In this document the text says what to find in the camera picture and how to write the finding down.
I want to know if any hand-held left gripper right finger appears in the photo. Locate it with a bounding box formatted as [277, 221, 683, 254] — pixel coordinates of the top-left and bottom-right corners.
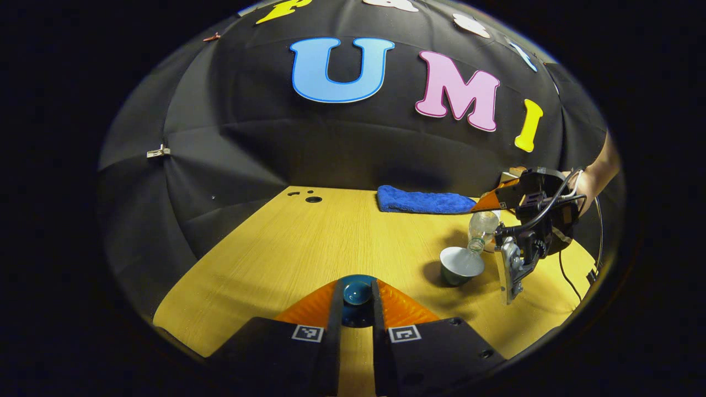
[371, 278, 508, 397]

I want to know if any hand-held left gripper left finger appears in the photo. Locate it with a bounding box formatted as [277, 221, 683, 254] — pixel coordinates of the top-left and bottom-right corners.
[205, 278, 344, 397]

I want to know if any clear plastic water bottle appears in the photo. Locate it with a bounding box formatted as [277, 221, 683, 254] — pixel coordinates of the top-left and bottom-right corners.
[467, 210, 501, 255]

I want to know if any blue towel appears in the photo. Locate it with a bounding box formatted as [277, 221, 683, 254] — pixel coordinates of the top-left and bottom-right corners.
[377, 185, 478, 215]

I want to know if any grey cable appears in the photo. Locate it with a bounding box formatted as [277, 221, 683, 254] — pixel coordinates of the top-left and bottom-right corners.
[591, 194, 605, 273]

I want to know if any teal teacup lid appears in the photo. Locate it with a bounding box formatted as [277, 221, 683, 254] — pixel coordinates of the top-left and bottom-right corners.
[339, 274, 377, 329]

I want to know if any teal white-lined teacup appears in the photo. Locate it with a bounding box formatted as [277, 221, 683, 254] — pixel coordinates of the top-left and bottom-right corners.
[439, 246, 486, 288]

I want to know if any black cable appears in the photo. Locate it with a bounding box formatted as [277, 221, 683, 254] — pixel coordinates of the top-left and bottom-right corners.
[558, 249, 583, 303]

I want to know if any black backdrop cloth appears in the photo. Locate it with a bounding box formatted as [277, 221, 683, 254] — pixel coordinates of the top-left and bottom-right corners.
[98, 0, 610, 320]

